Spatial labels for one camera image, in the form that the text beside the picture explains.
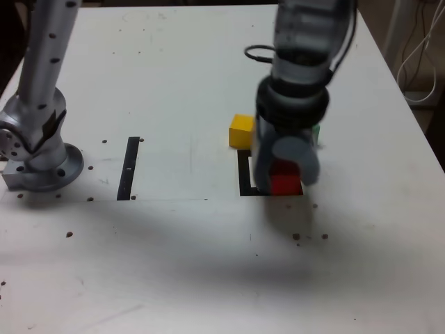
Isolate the beige box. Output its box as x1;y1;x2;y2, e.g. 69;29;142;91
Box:
403;90;445;109

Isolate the red cube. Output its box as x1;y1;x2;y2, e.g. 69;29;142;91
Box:
270;161;302;196

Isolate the black tape square outline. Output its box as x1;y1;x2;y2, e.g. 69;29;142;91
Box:
236;148;305;198

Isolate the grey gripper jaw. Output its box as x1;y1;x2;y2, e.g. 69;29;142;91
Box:
252;120;279;194
273;136;321;187

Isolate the white frame post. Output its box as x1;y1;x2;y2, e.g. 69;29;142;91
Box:
382;0;413;60

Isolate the yellow cube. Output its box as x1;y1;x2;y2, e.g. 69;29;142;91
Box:
228;113;257;148

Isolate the black tape strip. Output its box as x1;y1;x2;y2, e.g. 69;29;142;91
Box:
116;136;140;202

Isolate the white cable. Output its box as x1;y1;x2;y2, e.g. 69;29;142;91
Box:
396;0;445;104

